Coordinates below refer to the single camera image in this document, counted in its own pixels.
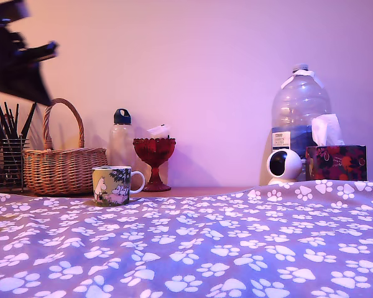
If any clear bottle with dark cap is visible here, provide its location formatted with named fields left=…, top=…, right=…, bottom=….
left=109, top=108, right=137, bottom=187

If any cartoon print ceramic mug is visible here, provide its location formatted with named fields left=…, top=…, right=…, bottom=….
left=91, top=165, right=146, bottom=207

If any white packet in goblet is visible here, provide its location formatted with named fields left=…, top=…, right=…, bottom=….
left=147, top=124, right=172, bottom=138

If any red glass goblet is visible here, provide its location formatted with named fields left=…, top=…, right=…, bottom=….
left=132, top=137, right=177, bottom=192

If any large clear water bottle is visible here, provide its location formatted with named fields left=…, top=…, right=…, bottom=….
left=271, top=63, right=333, bottom=184

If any paw print cloth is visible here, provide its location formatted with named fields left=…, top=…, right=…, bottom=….
left=0, top=179, right=373, bottom=298

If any white tissue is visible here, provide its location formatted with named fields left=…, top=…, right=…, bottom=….
left=310, top=113, right=346, bottom=147

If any floral tissue box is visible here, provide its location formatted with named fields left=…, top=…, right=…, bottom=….
left=305, top=144, right=367, bottom=181

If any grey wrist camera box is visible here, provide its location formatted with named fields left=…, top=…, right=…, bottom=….
left=0, top=0, right=31, bottom=22

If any wire utensil rack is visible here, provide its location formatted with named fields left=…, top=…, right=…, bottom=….
left=0, top=138, right=30, bottom=193

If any wicker basket with handle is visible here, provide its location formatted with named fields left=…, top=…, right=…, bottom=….
left=23, top=97, right=109, bottom=196

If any small white round camera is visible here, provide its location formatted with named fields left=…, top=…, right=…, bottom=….
left=266, top=149, right=303, bottom=186

